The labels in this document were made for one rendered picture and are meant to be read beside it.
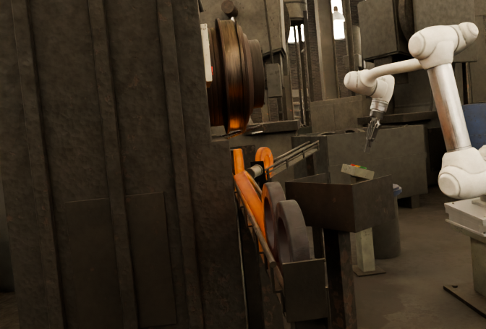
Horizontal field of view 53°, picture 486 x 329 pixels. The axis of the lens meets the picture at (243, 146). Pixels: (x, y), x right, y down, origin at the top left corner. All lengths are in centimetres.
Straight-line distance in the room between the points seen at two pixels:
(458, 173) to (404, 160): 235
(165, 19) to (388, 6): 422
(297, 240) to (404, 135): 370
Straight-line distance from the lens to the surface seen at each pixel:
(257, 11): 476
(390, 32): 552
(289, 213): 89
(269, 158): 253
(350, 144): 420
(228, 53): 181
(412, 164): 459
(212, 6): 484
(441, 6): 556
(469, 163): 223
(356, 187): 141
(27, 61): 158
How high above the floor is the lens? 93
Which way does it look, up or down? 3 degrees down
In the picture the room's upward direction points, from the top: 5 degrees counter-clockwise
